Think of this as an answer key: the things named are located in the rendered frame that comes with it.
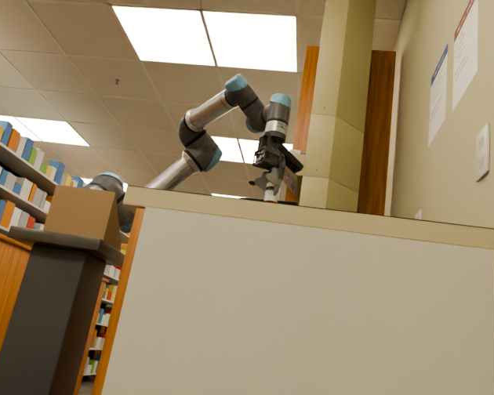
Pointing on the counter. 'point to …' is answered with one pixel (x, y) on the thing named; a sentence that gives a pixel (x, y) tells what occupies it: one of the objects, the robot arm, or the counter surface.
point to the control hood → (297, 174)
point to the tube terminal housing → (332, 164)
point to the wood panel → (375, 163)
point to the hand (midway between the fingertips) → (271, 193)
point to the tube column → (345, 61)
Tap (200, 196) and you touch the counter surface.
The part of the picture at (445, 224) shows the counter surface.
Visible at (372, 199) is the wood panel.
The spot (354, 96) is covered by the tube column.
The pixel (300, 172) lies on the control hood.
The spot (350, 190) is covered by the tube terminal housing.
